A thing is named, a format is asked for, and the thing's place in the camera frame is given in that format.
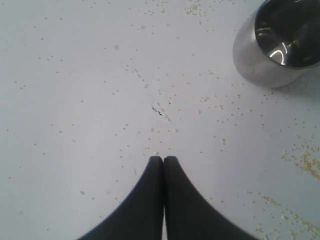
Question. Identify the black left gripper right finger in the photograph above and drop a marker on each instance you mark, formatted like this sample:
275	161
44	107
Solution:
188	216

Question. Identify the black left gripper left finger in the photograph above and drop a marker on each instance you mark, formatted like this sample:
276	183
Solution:
140	216

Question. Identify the stainless steel cup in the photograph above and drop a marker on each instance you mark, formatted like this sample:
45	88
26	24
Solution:
278	43

